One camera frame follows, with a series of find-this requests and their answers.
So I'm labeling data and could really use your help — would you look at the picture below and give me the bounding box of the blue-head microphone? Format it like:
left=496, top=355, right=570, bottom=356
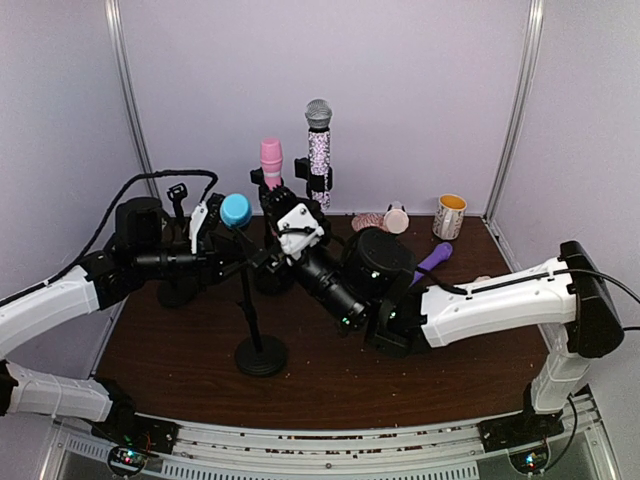
left=220, top=193, right=253, bottom=229

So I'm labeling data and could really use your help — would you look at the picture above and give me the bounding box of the black blue-mic stand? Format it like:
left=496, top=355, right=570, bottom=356
left=232, top=228, right=288, bottom=378

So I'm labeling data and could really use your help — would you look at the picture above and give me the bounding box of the purple microphone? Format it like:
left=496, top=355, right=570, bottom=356
left=411, top=242, right=453, bottom=285

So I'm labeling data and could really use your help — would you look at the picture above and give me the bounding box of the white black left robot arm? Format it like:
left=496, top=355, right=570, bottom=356
left=1, top=194, right=252, bottom=444

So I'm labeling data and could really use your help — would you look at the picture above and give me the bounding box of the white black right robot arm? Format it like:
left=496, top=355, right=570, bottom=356
left=259, top=186, right=625, bottom=442

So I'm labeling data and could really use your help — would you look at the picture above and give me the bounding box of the black pink-mic stand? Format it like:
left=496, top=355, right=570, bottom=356
left=250, top=168, right=294, bottom=296

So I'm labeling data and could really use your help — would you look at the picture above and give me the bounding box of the black glitter-mic stand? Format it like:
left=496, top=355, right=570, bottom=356
left=294, top=157, right=333, bottom=202

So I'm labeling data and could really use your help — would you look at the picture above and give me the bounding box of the pale pink small microphone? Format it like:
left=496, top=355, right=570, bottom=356
left=382, top=201, right=410, bottom=235

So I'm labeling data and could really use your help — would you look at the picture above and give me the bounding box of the glitter silver-head microphone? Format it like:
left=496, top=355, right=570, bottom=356
left=305, top=99, right=333, bottom=212

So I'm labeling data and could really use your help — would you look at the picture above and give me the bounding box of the patterned ceramic bowl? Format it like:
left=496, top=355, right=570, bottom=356
left=351, top=213, right=384, bottom=232

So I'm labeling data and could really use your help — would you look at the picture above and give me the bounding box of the white floral mug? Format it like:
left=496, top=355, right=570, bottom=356
left=432, top=194, right=467, bottom=241

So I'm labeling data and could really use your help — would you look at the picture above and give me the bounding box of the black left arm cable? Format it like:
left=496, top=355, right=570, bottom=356
left=49, top=168, right=220, bottom=286

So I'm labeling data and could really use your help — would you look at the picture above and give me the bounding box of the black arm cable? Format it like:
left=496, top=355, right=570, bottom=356
left=564, top=269, right=640, bottom=334
left=49, top=168, right=220, bottom=286

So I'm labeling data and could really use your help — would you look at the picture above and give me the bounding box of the aluminium front rail base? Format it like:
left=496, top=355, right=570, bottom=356
left=37, top=387, right=621, bottom=480

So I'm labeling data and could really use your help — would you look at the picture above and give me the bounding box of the aluminium left corner post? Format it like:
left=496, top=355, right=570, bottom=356
left=104, top=0, right=154, bottom=174

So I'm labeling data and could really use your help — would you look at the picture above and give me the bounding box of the aluminium corner post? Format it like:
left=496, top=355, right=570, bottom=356
left=483, top=0, right=545, bottom=224
left=104, top=0, right=154, bottom=174

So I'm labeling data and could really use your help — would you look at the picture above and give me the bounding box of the aluminium right corner post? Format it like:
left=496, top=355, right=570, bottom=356
left=483, top=0, right=545, bottom=224

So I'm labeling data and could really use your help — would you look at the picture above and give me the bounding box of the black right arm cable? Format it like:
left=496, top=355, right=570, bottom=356
left=564, top=269, right=640, bottom=334

